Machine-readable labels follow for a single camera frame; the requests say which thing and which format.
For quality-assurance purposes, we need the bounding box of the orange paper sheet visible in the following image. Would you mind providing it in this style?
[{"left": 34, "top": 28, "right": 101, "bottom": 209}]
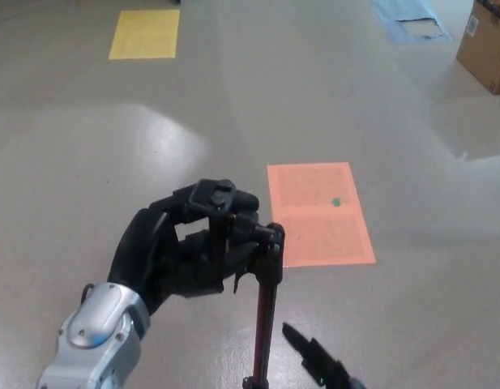
[{"left": 266, "top": 162, "right": 376, "bottom": 268}]

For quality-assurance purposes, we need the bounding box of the torn blue sheet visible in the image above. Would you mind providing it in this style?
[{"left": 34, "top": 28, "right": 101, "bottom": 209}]
[{"left": 372, "top": 0, "right": 454, "bottom": 45}]

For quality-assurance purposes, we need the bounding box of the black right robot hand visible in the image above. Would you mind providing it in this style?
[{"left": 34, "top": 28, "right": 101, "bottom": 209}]
[{"left": 281, "top": 322, "right": 356, "bottom": 389}]

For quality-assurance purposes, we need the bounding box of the black phone stand tripod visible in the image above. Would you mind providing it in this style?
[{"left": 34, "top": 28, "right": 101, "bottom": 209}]
[{"left": 188, "top": 178, "right": 286, "bottom": 389}]

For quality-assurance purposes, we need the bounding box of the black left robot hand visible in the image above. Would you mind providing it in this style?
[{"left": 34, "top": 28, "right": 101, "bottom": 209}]
[{"left": 106, "top": 181, "right": 261, "bottom": 319}]

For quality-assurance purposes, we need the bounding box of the brown cardboard box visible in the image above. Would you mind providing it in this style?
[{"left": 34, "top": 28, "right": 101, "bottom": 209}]
[{"left": 455, "top": 0, "right": 500, "bottom": 96}]

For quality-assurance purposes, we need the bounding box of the yellow paper sheet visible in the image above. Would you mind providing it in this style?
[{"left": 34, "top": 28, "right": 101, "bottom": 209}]
[{"left": 108, "top": 9, "right": 181, "bottom": 60}]

